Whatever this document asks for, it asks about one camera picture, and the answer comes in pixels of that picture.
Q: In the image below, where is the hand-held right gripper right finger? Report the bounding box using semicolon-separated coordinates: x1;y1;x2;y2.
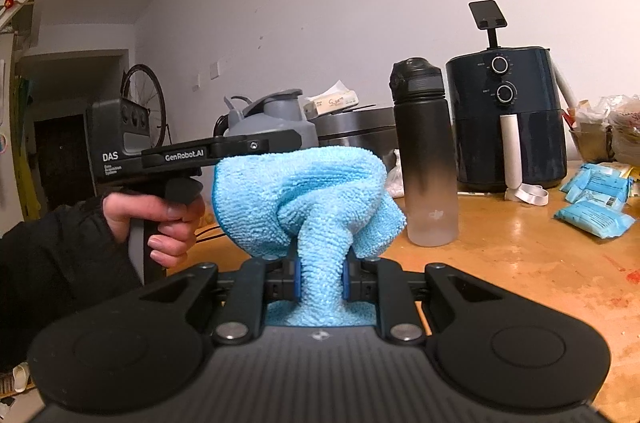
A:
340;255;503;346

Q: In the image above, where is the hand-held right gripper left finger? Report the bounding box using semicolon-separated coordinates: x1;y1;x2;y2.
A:
140;255;303;346

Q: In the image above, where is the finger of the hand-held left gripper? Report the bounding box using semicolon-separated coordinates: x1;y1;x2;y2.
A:
210;129;301;160

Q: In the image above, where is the clear shaker bottle grey lid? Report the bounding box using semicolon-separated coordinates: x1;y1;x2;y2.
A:
222;89;317;151

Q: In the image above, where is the blue microfiber cloth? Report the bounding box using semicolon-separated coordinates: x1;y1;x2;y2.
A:
211;146;407;328

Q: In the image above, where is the person's left forearm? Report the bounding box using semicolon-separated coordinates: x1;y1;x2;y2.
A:
0;198;143;374

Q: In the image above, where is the person's left hand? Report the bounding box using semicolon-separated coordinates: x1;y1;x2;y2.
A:
102;192;206;269

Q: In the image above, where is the dark wooden door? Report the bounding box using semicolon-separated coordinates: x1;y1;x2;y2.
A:
34;113;88;214

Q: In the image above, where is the white tissue pack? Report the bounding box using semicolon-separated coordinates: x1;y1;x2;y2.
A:
304;80;361;115

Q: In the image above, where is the yellow green hanging cloth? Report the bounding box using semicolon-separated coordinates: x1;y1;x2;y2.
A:
12;76;42;219

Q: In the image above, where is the bicycle wheel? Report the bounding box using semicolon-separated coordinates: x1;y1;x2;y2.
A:
121;64;167;144

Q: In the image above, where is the steel rice cooker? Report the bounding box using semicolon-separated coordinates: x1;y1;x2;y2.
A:
305;106;398;164

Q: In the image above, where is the plastic bag of white grains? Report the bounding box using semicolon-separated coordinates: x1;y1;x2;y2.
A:
384;150;407;198

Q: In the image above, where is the black gradient water bottle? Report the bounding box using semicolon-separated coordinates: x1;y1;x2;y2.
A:
390;57;460;247

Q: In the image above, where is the dark blue air fryer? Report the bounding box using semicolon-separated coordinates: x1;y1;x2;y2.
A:
445;46;568;203

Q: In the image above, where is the blue snack packet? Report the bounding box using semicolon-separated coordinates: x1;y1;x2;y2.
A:
553;202;636;240
575;168;632;210
559;166;593;196

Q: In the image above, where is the black phone stand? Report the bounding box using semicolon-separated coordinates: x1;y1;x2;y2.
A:
468;0;508;49

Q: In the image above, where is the beige plastic tub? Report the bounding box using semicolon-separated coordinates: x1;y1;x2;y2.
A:
569;126;613;164

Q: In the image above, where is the white rolled tube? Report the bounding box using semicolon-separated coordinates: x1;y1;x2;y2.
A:
552;62;576;104

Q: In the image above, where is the pile of clear plastic bags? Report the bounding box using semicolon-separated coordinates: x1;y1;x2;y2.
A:
567;94;640;166

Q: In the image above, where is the white strap loop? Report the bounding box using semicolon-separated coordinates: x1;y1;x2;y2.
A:
505;184;550;205

